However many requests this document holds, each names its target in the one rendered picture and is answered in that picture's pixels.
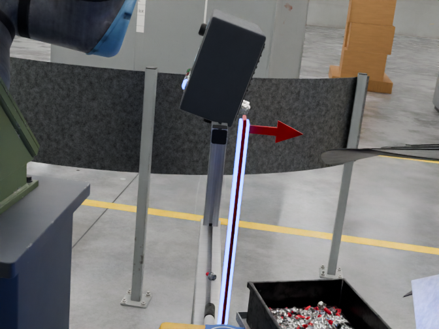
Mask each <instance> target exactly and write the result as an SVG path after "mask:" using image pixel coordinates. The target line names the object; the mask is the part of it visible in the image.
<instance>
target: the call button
mask: <svg viewBox="0 0 439 329"><path fill-rule="evenodd" d="M205 329H245V328H241V327H236V326H232V325H228V324H215V325H210V324H206V325H205Z"/></svg>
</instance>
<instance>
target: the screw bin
mask: <svg viewBox="0 0 439 329"><path fill-rule="evenodd" d="M247 287H248V288H249V290H250V297H249V302H248V312H247V319H246V322H247V323H248V326H249V327H250V329H282V328H281V326H280V325H279V324H278V322H277V320H276V319H275V317H274V315H273V314H272V313H271V311H270V309H269V307H270V308H286V307H287V308H289V307H308V306H311V307H316V306H317V304H318V303H319V302H320V301H322V302H323V303H326V304H327V305H326V306H337V307H338V308H339V309H341V312H342V313H343V314H344V315H345V316H346V318H347V319H348V320H349V321H350V323H352V325H353V326H354V327H355V329H392V328H391V327H390V326H389V325H388V324H387V323H386V322H385V321H384V320H383V319H382V318H381V317H380V316H379V315H378V313H377V312H376V311H375V310H374V309H373V308H372V307H371V306H370V305H369V304H368V302H367V301H366V300H365V299H364V298H363V297H362V296H361V295H360V294H359V293H358V292H357V291H356V290H355V289H354V288H353V287H352V286H351V285H350V283H349V282H348V281H347V280H346V279H345V278H342V279H304V280H284V281H249V282H248V283H247Z"/></svg>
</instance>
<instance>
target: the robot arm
mask: <svg viewBox="0 0 439 329"><path fill-rule="evenodd" d="M136 2H137V0H0V76H1V78H2V80H3V81H4V83H5V85H6V87H7V89H8V90H9V88H10V47H11V45H12V41H13V40H14V37H15V35H17V36H20V37H25V38H28V39H33V40H37V41H41V42H45V43H48V44H53V45H56V46H60V47H64V48H68V49H72V50H76V51H79V52H84V53H86V55H91V54H93V55H99V56H102V57H113V56H115V55H116V54H118V52H119V51H120V48H121V46H122V43H123V40H124V37H125V34H126V31H127V28H128V25H129V22H130V19H131V16H132V13H133V10H134V7H135V4H136Z"/></svg>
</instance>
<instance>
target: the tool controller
mask: <svg viewBox="0 0 439 329"><path fill-rule="evenodd" d="M198 34H199V35H200V36H203V38H202V41H201V44H200V46H199V50H198V52H197V55H196V58H195V60H194V63H193V66H192V69H191V73H190V76H189V81H188V83H187V86H186V90H185V91H184V92H183V95H182V99H181V102H180V109H181V110H183V111H185V112H188V113H190V114H193V115H196V116H199V117H201V118H204V119H203V121H205V122H207V123H212V121H214V122H218V123H219V124H220V125H221V123H227V126H228V127H232V126H233V123H234V121H235V120H236V118H237V117H238V113H239V114H242V115H246V116H247V115H248V112H249V110H250V106H249V102H248V101H245V100H244V97H245V95H246V92H247V91H248V87H249V86H250V82H251V80H252V79H253V75H254V74H255V69H256V68H257V64H258V63H259V59H260V57H261V56H262V51H263V50H264V49H265V41H266V36H265V34H264V33H263V32H262V30H261V29H260V28H259V26H258V25H257V24H254V23H251V22H248V21H246V20H243V19H241V18H238V17H236V16H233V15H230V14H228V13H225V12H222V11H220V10H217V9H214V10H213V11H212V13H211V16H210V18H209V21H208V24H205V23H202V24H201V27H200V29H199V33H198Z"/></svg>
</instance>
